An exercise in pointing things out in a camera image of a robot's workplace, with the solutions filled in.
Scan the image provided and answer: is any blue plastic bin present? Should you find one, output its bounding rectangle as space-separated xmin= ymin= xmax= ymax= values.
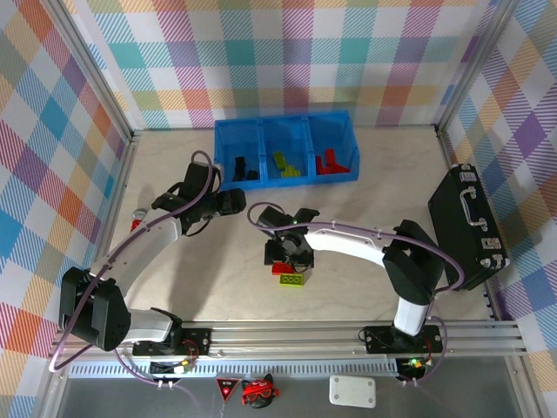
xmin=307 ymin=111 xmax=361 ymax=182
xmin=213 ymin=118 xmax=266 ymax=192
xmin=258 ymin=115 xmax=315 ymax=187

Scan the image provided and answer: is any aluminium corner post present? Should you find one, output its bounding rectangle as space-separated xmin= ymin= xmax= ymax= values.
xmin=41 ymin=0 xmax=143 ymax=147
xmin=434 ymin=0 xmax=523 ymax=136

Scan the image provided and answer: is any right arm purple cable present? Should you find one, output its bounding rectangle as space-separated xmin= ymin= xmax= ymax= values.
xmin=246 ymin=200 xmax=465 ymax=387

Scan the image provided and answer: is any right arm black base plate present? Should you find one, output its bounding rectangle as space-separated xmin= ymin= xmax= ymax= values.
xmin=363 ymin=324 xmax=445 ymax=354

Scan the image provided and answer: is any black hard case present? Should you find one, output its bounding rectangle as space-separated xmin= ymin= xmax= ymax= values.
xmin=427 ymin=164 xmax=511 ymax=292

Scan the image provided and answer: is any aluminium cross rail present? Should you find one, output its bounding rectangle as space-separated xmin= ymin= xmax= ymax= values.
xmin=46 ymin=320 xmax=530 ymax=361

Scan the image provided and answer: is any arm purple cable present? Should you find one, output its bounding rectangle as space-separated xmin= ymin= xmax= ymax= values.
xmin=246 ymin=200 xmax=465 ymax=387
xmin=48 ymin=150 xmax=218 ymax=408

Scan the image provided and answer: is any slotted grey cable duct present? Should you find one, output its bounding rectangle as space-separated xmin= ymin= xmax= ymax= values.
xmin=68 ymin=359 xmax=400 ymax=380

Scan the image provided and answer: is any red triangle sticker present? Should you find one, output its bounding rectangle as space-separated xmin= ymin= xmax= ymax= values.
xmin=215 ymin=377 xmax=238 ymax=404

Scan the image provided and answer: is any white rectangular plate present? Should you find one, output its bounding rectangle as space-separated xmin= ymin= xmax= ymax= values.
xmin=328 ymin=374 xmax=378 ymax=409

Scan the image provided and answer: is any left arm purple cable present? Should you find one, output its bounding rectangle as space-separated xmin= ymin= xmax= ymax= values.
xmin=48 ymin=150 xmax=218 ymax=408

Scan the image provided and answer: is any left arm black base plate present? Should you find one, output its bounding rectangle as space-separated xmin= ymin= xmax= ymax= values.
xmin=131 ymin=328 xmax=213 ymax=357

